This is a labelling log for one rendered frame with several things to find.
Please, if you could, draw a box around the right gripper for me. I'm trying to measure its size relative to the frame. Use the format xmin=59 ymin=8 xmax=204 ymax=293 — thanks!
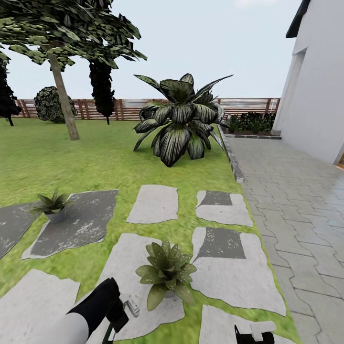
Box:
xmin=235 ymin=325 xmax=274 ymax=344

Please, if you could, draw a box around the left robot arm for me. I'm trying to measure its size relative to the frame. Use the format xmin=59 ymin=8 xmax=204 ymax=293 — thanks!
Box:
xmin=32 ymin=278 xmax=140 ymax=344

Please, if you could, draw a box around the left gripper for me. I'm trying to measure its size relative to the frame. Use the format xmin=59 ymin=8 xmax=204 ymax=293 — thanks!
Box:
xmin=105 ymin=300 xmax=129 ymax=333

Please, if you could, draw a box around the insectifuge atomizer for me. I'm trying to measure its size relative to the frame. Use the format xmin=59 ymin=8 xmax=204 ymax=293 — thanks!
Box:
xmin=102 ymin=323 xmax=116 ymax=344

